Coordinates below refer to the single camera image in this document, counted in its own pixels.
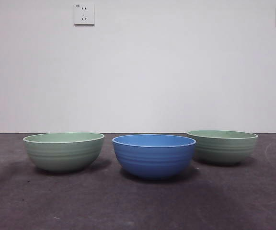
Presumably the blue ribbed bowl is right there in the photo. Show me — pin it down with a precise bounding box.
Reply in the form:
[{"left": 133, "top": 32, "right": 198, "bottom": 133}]
[{"left": 112, "top": 134, "right": 197, "bottom": 181}]

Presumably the green ribbed bowl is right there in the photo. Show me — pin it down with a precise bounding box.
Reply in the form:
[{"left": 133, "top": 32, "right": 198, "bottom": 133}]
[
  {"left": 23, "top": 132, "right": 105, "bottom": 173},
  {"left": 186, "top": 130, "right": 259, "bottom": 166}
]

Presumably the white wall socket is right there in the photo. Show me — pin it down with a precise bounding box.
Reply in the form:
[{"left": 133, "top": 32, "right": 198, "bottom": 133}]
[{"left": 74, "top": 3, "right": 95, "bottom": 26}]

